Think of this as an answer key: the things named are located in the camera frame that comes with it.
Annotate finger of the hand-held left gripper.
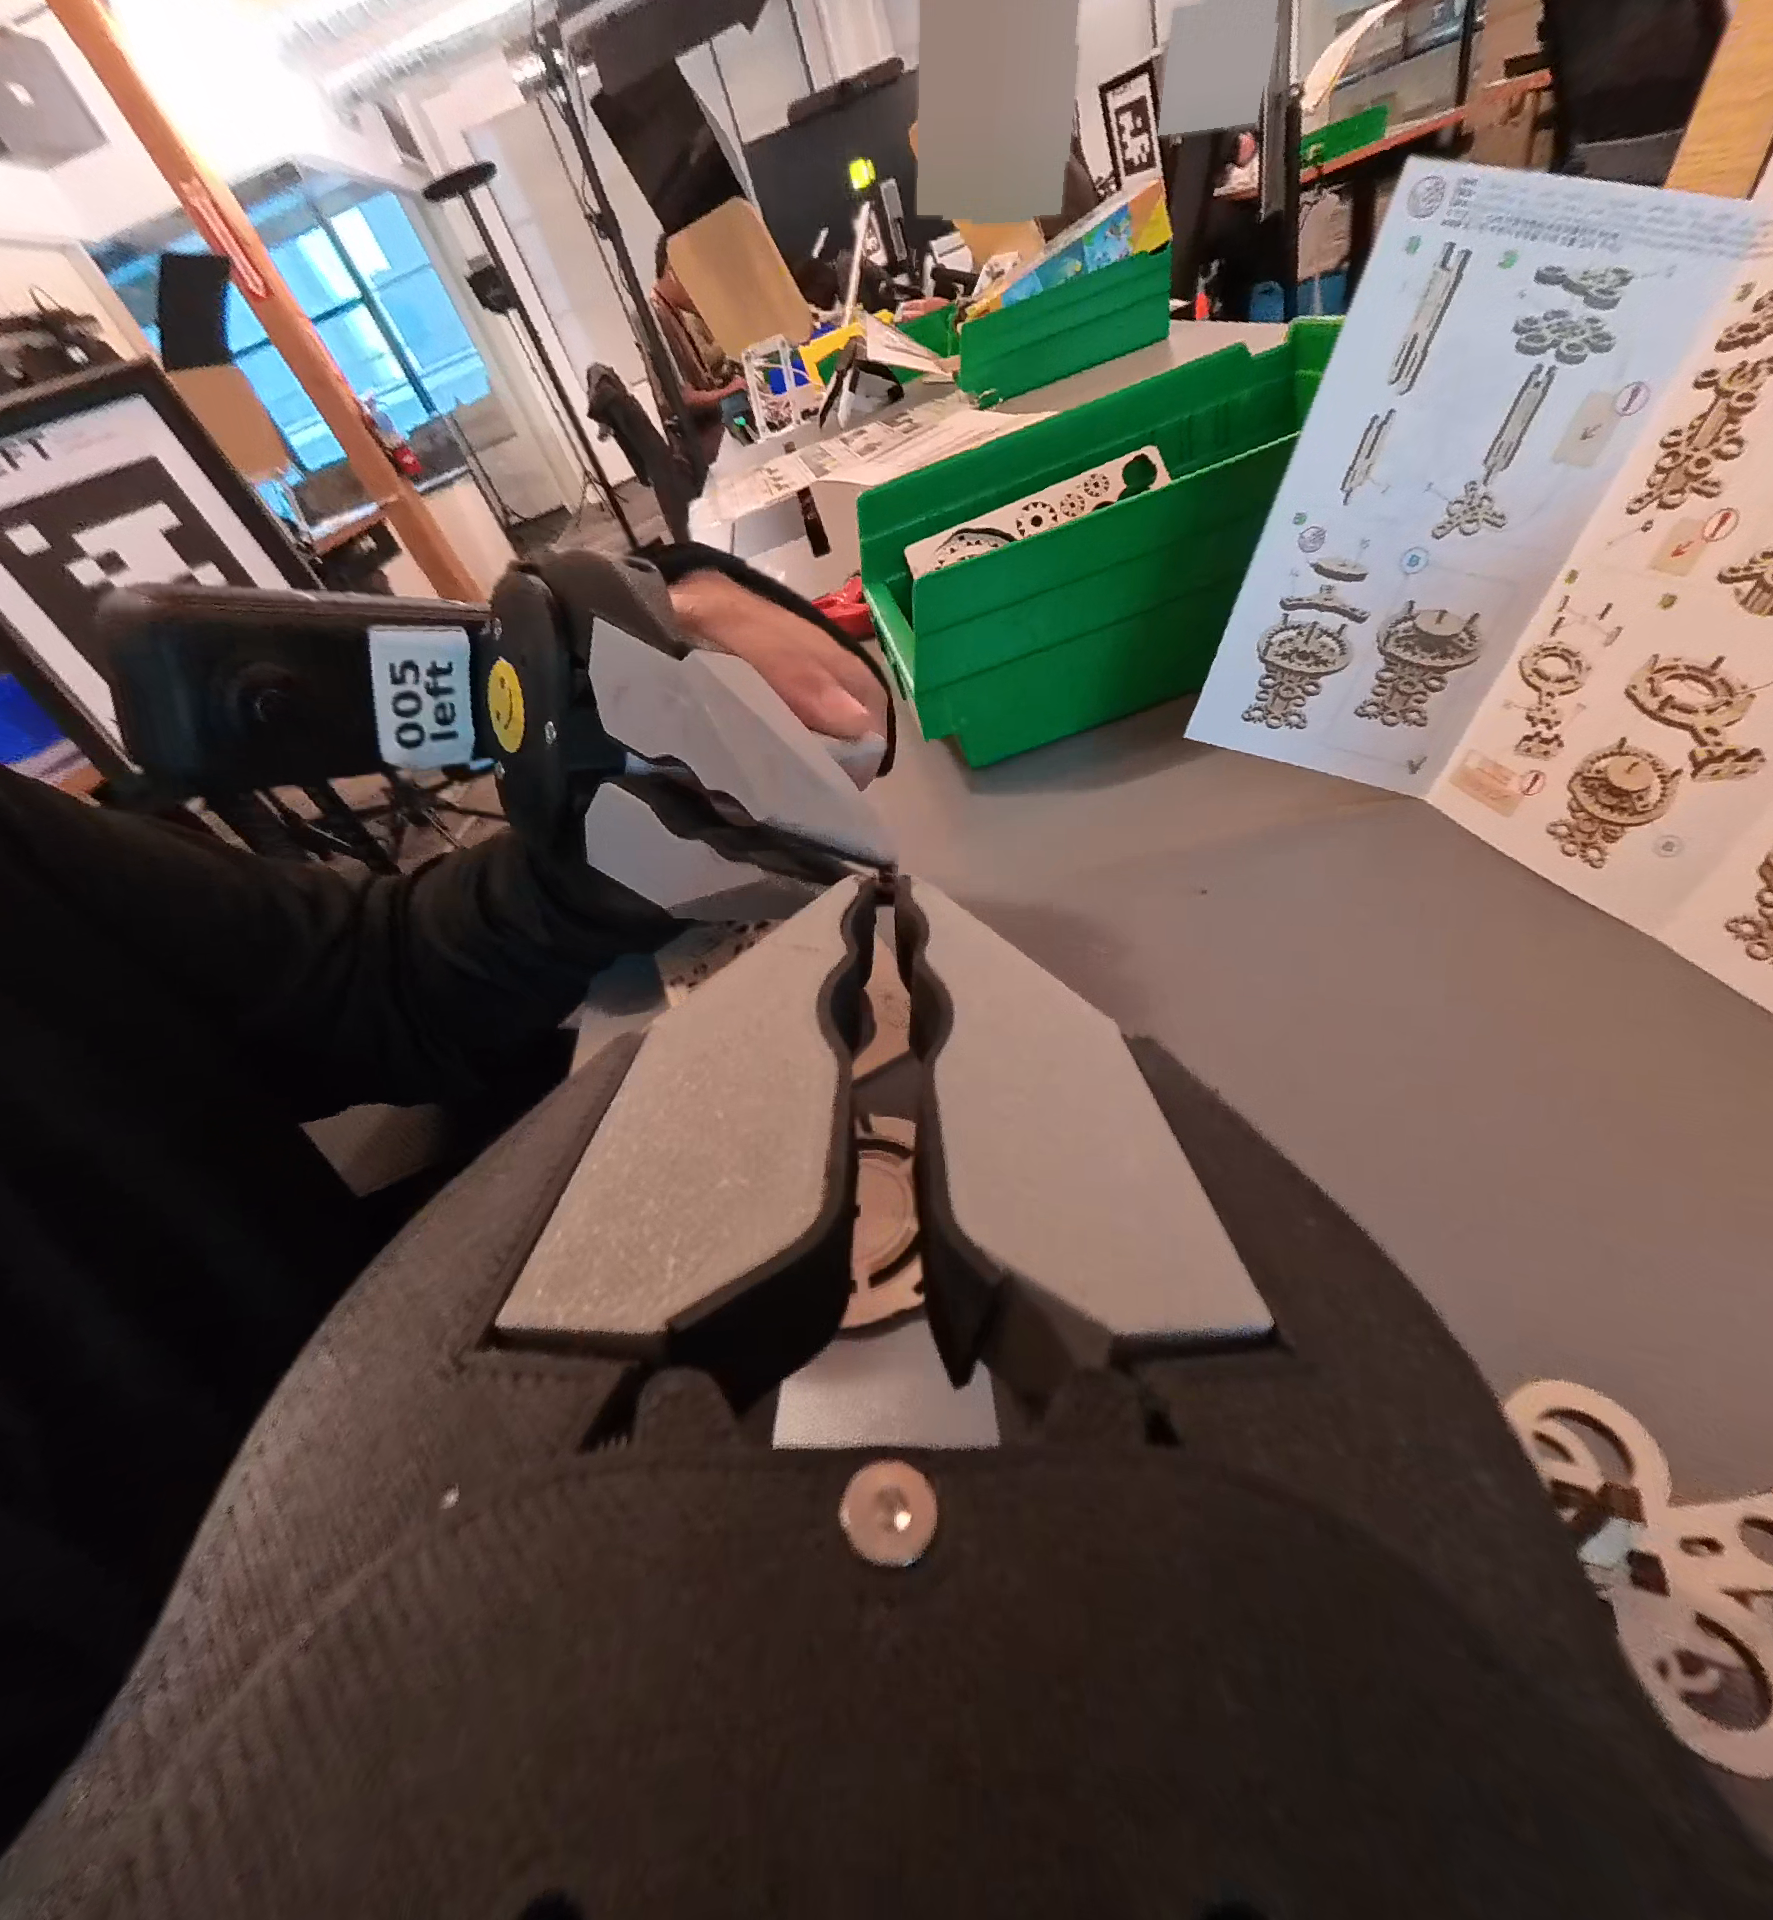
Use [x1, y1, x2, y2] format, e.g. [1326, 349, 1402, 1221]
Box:
[583, 756, 894, 918]
[584, 619, 900, 871]

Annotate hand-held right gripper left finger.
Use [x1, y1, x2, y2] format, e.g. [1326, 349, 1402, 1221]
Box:
[493, 876, 888, 1420]

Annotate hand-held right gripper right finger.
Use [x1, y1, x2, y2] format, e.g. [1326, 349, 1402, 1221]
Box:
[885, 874, 1276, 1389]

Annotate round wooden model assembly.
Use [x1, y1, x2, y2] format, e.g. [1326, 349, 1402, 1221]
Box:
[825, 960, 930, 1337]

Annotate person's left forearm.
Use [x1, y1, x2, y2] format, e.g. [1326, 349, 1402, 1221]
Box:
[0, 735, 677, 1920]

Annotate pale wooden parts sheet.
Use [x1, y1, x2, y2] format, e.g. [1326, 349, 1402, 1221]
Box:
[903, 446, 1171, 579]

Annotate person's left hand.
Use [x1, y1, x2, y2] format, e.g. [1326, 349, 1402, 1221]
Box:
[667, 576, 894, 747]

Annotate printed paper sheets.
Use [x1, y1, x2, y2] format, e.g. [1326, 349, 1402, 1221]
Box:
[697, 404, 1059, 526]

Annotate large green plastic bin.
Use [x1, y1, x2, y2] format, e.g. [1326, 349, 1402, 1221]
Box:
[855, 316, 1346, 770]

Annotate tan cardboard sheet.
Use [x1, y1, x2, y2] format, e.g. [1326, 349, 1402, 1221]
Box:
[664, 197, 816, 355]

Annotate small green plastic bin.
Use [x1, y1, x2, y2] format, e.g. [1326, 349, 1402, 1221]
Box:
[951, 248, 1176, 410]

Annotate black light panel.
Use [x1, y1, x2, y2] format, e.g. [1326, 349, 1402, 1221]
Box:
[584, 0, 767, 233]

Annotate colourful box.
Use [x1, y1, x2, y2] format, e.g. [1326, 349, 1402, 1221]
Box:
[999, 183, 1171, 315]

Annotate printed marker tag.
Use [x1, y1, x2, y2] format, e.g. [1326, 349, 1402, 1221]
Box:
[1096, 61, 1165, 199]

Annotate flat wooden part with holes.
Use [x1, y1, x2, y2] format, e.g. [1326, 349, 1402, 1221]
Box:
[1500, 1377, 1773, 1780]

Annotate folded instruction booklet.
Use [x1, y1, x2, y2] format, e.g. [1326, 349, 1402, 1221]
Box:
[1182, 158, 1773, 1060]

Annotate orange post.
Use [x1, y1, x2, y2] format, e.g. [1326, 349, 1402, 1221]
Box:
[46, 0, 485, 606]

